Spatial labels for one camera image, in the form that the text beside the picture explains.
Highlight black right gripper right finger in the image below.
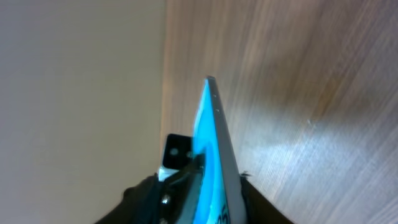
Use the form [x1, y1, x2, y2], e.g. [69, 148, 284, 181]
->
[240, 172, 293, 224]

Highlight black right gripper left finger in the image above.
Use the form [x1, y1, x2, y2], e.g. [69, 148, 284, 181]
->
[96, 154, 205, 224]

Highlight blue screen smartphone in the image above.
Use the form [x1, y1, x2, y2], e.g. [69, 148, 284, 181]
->
[193, 77, 248, 224]

